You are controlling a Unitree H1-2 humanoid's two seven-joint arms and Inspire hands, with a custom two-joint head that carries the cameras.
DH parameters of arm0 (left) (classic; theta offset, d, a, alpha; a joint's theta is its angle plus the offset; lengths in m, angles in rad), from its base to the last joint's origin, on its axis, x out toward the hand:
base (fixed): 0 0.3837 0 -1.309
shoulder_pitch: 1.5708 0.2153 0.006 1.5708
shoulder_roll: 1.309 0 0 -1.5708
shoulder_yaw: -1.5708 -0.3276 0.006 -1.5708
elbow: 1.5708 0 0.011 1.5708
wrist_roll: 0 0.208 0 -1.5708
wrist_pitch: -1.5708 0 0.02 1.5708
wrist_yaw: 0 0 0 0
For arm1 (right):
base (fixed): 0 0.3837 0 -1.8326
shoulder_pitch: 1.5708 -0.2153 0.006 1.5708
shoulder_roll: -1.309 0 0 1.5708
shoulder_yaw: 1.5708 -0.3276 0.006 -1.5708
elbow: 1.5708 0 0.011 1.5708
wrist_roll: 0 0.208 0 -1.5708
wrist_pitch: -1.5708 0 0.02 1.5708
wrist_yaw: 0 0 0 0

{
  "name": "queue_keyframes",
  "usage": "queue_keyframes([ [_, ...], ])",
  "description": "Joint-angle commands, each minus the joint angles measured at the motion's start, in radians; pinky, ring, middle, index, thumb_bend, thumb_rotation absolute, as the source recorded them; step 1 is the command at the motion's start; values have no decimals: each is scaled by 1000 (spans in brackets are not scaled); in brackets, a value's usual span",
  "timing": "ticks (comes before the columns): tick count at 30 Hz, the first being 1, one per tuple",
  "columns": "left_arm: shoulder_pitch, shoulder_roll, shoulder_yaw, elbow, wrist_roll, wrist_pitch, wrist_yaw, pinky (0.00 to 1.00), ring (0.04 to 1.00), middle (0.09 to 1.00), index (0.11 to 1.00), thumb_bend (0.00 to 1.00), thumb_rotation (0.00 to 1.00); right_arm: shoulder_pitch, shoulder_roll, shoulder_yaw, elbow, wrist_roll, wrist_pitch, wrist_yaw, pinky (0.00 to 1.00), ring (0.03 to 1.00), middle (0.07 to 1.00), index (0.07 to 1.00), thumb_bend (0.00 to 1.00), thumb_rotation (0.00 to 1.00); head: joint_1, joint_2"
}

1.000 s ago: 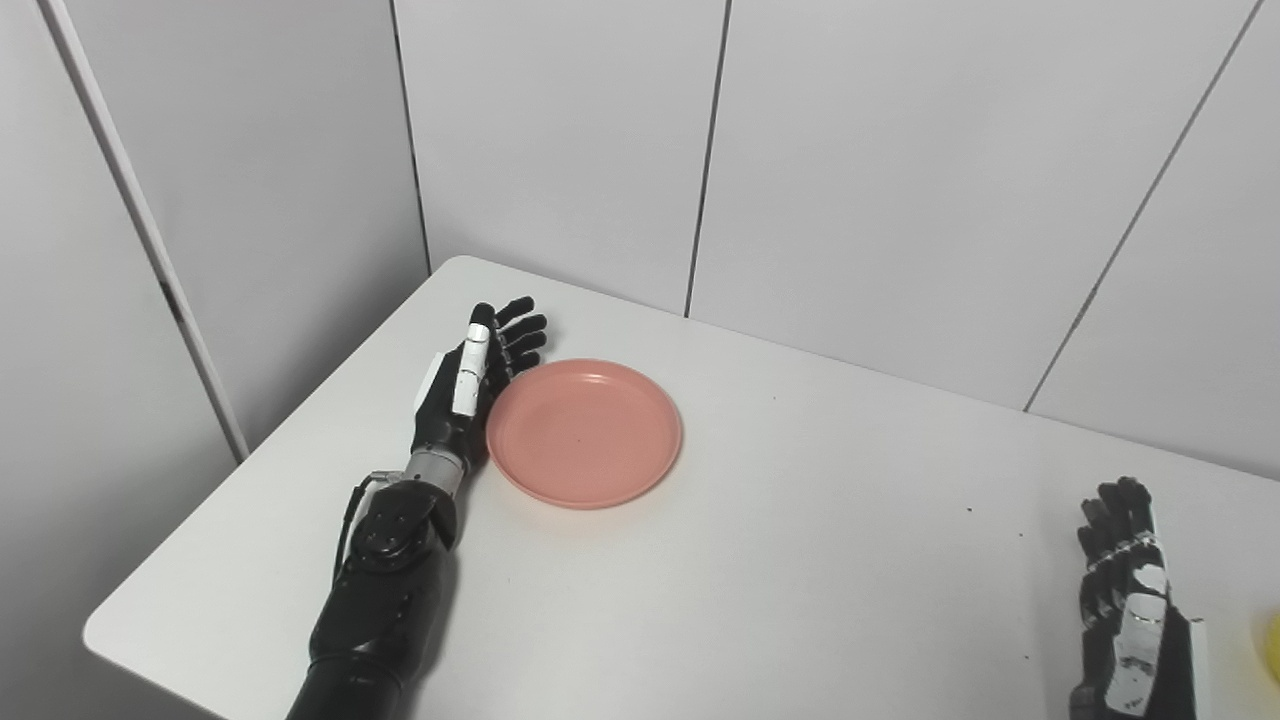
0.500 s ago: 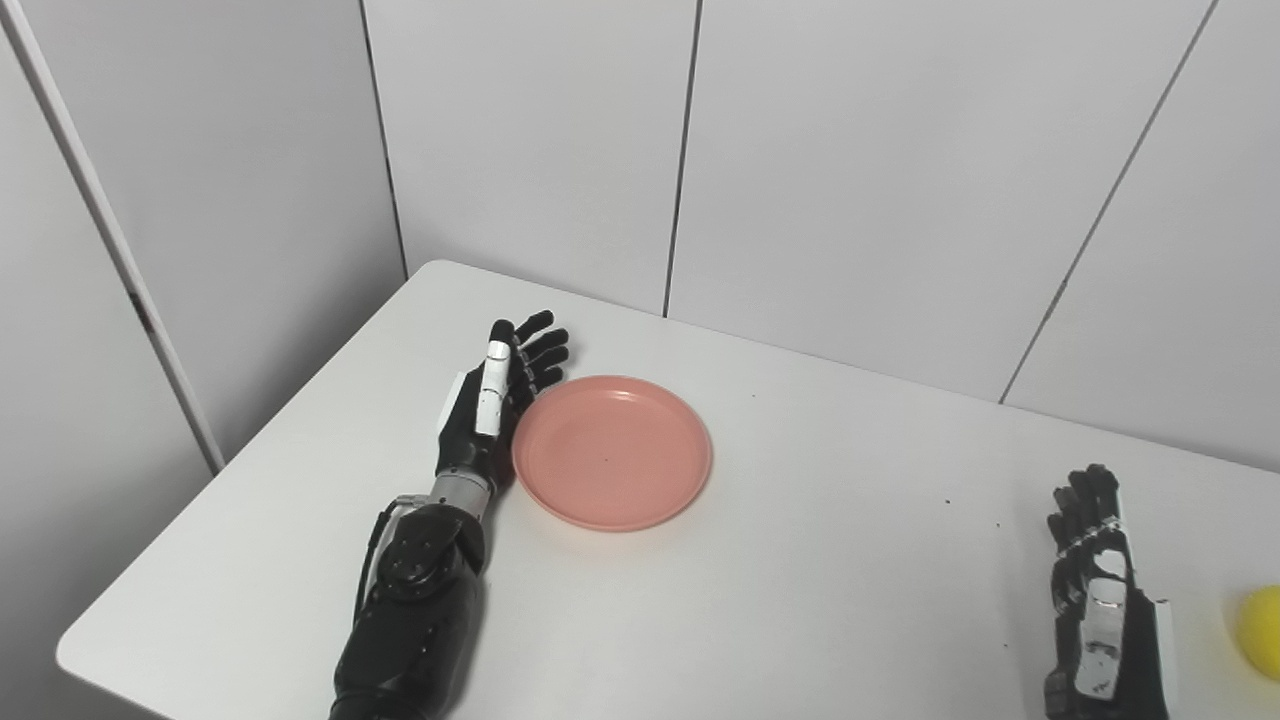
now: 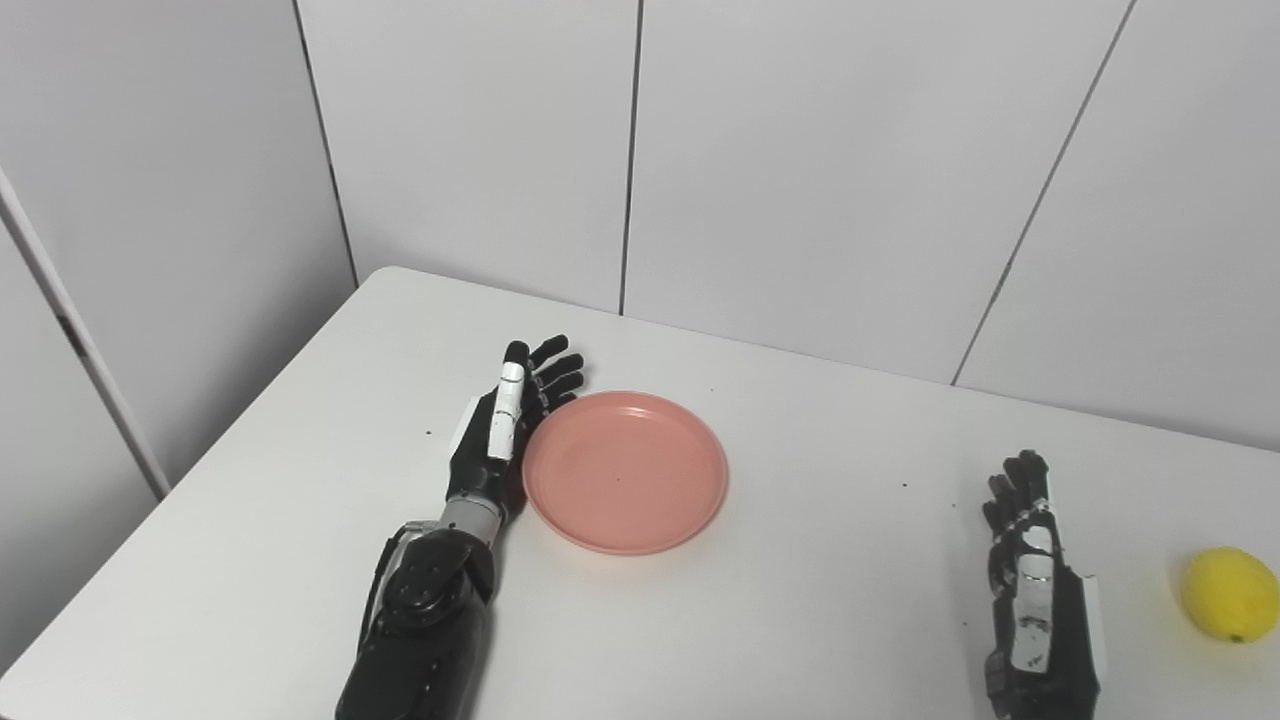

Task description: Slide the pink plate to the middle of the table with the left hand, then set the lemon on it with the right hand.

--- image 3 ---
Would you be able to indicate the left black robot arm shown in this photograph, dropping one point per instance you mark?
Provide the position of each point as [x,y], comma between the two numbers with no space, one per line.
[430,620]

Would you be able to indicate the yellow lemon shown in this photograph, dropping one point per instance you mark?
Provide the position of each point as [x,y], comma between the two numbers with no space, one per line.
[1229,594]

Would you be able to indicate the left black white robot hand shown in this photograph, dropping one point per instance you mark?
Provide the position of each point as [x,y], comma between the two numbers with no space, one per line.
[500,430]

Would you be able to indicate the pink round plate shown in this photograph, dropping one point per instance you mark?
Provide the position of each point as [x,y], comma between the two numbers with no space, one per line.
[625,472]

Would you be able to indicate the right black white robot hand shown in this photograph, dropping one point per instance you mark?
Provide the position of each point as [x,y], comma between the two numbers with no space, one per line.
[1035,600]

